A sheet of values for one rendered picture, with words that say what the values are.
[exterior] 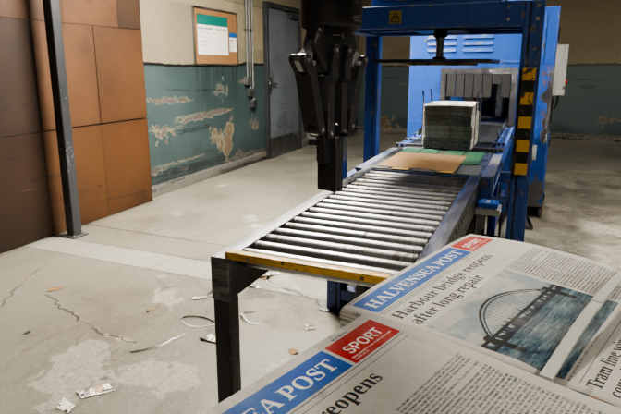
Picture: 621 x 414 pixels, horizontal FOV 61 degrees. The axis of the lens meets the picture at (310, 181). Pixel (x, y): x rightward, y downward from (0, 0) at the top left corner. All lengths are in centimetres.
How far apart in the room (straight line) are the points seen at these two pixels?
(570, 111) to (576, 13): 159
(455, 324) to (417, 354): 8
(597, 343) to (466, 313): 11
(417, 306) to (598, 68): 947
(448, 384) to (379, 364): 5
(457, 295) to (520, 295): 6
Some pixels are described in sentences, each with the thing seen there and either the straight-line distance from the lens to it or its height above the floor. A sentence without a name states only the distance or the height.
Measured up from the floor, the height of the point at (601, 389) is 106.
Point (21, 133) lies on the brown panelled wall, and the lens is 426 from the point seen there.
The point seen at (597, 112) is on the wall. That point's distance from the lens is 996.
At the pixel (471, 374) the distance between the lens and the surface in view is 42.
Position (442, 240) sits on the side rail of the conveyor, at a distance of 154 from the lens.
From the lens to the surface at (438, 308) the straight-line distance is 52.
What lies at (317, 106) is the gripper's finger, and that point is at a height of 124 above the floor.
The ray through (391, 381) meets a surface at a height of 107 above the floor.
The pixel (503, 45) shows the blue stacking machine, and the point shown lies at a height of 145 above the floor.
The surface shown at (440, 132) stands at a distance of 322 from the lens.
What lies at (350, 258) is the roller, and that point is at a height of 80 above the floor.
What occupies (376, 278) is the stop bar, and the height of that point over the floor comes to 81.
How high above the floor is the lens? 128
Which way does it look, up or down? 12 degrees down
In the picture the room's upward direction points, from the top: straight up
